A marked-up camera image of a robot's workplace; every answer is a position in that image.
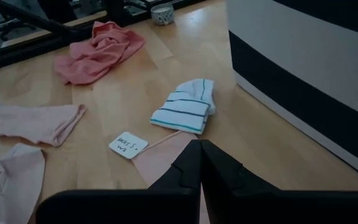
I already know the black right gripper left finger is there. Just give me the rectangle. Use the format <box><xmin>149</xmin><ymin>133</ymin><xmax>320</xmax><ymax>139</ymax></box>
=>
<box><xmin>147</xmin><ymin>139</ymin><xmax>202</xmax><ymax>190</ymax></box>

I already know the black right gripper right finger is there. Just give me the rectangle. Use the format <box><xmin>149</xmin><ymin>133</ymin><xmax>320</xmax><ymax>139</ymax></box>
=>
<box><xmin>201</xmin><ymin>139</ymin><xmax>279</xmax><ymax>192</ymax></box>

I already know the dusty pink garment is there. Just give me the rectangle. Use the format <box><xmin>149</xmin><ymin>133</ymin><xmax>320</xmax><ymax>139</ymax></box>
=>
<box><xmin>131</xmin><ymin>132</ymin><xmax>211</xmax><ymax>224</ymax></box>

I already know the coral pink garment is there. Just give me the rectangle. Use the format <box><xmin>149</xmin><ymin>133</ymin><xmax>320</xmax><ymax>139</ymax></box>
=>
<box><xmin>53</xmin><ymin>21</ymin><xmax>146</xmax><ymax>85</ymax></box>

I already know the white teal striped sock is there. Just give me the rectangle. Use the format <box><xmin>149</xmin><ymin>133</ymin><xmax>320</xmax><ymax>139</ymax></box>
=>
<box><xmin>150</xmin><ymin>78</ymin><xmax>216</xmax><ymax>135</ymax></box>

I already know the navy white striped fabric bin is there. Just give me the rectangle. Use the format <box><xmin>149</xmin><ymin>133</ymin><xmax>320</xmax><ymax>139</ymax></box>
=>
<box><xmin>225</xmin><ymin>0</ymin><xmax>358</xmax><ymax>184</ymax></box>

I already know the small patterned white cup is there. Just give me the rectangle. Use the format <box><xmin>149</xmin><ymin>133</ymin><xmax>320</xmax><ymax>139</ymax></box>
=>
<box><xmin>150</xmin><ymin>2</ymin><xmax>175</xmax><ymax>26</ymax></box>

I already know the long light pink stocking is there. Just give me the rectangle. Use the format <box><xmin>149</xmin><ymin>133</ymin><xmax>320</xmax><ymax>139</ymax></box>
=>
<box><xmin>0</xmin><ymin>104</ymin><xmax>87</xmax><ymax>147</ymax></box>

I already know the crumpled pale pink garment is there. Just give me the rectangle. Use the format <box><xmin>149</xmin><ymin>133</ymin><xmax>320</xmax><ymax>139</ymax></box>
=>
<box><xmin>0</xmin><ymin>142</ymin><xmax>46</xmax><ymax>224</ymax></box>

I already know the black office chair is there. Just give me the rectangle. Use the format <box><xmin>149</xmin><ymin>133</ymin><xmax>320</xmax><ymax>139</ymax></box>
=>
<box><xmin>0</xmin><ymin>17</ymin><xmax>37</xmax><ymax>41</ymax></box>

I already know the handwritten paper tag with string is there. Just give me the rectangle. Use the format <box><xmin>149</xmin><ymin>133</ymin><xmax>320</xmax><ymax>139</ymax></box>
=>
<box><xmin>108</xmin><ymin>129</ymin><xmax>183</xmax><ymax>160</ymax></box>

